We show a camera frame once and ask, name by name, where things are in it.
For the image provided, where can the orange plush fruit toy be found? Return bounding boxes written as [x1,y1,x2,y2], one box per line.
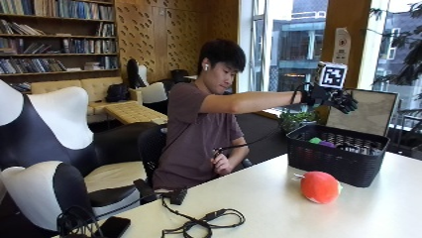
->
[293,171,345,205]

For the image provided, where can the black office chair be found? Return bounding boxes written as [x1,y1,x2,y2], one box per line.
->
[136,124,169,187]

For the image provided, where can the green potted plant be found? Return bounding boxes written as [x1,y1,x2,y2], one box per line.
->
[277,110,321,134]

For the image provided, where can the rows of shelved books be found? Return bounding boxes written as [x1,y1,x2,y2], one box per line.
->
[0,0,119,93]

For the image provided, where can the small black device box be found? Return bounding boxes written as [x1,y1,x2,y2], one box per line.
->
[168,187,191,206]

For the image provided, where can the white marker cube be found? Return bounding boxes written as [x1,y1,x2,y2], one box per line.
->
[313,60,350,90]

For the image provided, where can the wooden bookshelf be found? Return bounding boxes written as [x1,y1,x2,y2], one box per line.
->
[0,0,121,94]

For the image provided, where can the person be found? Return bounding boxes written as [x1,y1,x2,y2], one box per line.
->
[151,39,360,192]

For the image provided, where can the black cable bundle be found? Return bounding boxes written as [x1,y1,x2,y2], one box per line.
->
[56,204,105,238]

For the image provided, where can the black plastic basket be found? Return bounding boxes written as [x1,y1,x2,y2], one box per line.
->
[285,123,392,188]

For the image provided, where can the black glove cable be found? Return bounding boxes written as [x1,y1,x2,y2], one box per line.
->
[212,83,309,159]

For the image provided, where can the black and white lounge chair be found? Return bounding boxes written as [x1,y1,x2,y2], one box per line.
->
[125,58,171,115]
[0,160,159,233]
[0,78,161,173]

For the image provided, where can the beige tufted sofa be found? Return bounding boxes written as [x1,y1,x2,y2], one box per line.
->
[30,76,145,117]

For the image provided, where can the beige tufted ottoman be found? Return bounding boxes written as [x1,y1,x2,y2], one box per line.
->
[103,101,171,126]

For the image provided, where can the dark armchair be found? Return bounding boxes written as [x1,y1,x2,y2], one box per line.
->
[169,68,201,85]

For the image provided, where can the black backpack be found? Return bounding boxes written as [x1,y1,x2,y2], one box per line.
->
[104,82,132,104]

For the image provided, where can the black smartphone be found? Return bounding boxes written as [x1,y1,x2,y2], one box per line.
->
[93,215,133,238]

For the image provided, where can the black-framed basket lid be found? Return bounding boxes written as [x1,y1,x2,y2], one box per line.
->
[325,88,401,138]

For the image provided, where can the white pillar sign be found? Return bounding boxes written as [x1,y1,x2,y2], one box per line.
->
[332,27,353,65]

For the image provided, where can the black table cable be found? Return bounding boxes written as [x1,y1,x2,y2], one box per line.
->
[160,194,247,238]

